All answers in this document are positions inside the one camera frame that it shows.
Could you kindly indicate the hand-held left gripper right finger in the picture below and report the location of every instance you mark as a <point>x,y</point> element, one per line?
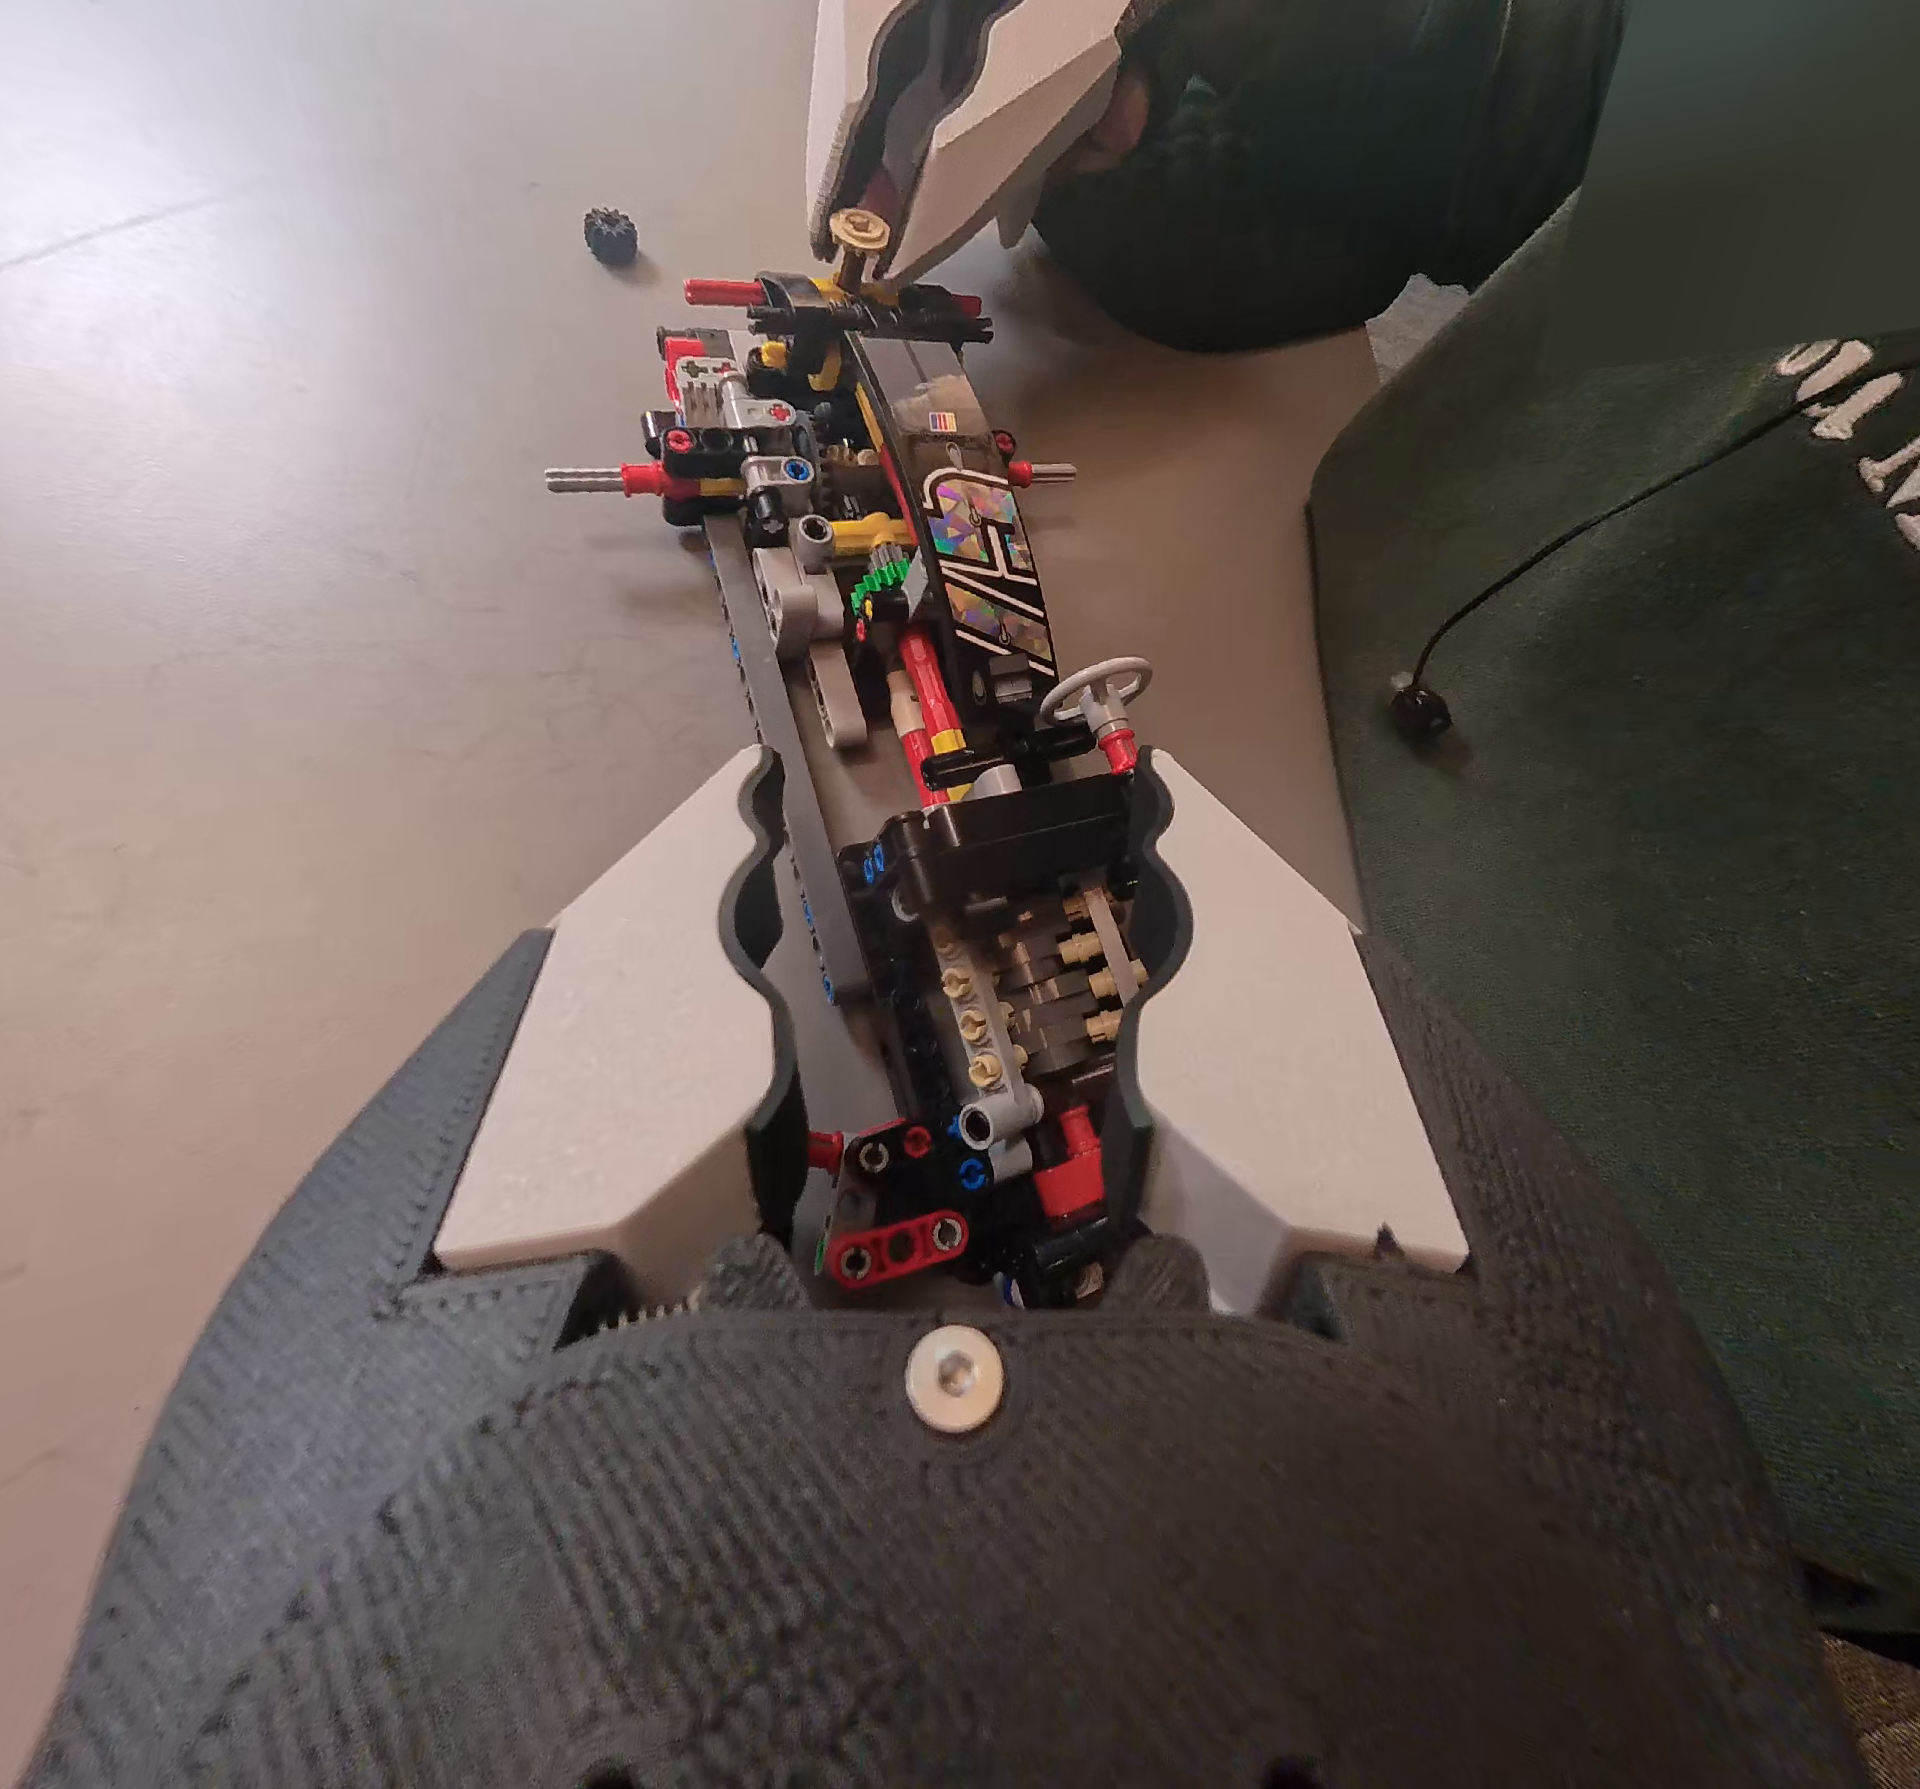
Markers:
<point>1275,1070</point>

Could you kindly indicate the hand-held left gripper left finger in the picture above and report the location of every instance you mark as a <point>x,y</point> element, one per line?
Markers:
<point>629,1070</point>

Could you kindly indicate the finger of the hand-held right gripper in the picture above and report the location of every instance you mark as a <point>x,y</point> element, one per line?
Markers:
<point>864,3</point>
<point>1037,92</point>

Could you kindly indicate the tan lego bevel gear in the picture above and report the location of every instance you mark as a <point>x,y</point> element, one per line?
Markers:
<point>859,225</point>

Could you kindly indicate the black lego gear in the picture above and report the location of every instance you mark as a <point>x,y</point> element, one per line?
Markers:
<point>607,236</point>

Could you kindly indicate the lego car chassis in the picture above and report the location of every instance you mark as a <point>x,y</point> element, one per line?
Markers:
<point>902,707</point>

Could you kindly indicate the person's right forearm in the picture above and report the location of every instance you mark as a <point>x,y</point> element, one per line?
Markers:
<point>1349,141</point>

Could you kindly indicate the person's right hand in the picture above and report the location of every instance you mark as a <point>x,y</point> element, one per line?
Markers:
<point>1116,119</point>

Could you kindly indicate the person's green sweatshirt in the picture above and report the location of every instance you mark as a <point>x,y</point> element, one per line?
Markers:
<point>1649,919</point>

